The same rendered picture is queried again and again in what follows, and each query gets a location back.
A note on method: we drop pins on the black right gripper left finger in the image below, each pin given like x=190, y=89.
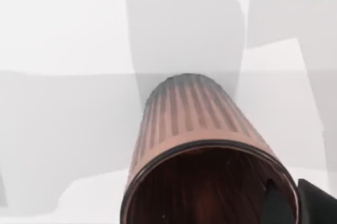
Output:
x=275, y=203

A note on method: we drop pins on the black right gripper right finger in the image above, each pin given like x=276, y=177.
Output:
x=317, y=203

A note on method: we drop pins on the ribbed brown cup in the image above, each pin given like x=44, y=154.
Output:
x=194, y=118

